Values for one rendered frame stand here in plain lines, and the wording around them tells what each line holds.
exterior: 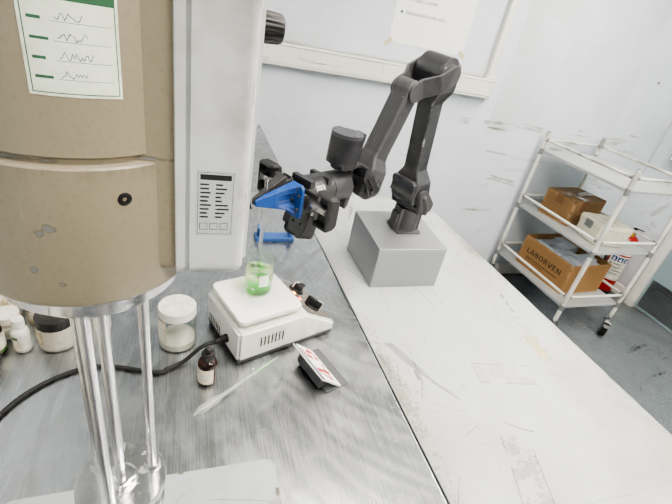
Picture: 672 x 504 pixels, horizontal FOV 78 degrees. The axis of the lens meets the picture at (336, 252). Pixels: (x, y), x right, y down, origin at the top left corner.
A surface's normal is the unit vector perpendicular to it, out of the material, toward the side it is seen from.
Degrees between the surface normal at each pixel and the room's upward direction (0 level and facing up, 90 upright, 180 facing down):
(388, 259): 90
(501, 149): 90
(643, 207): 90
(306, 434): 0
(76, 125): 90
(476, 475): 0
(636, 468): 0
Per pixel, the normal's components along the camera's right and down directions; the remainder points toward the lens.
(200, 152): 0.29, 0.52
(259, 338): 0.59, 0.49
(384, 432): 0.18, -0.85
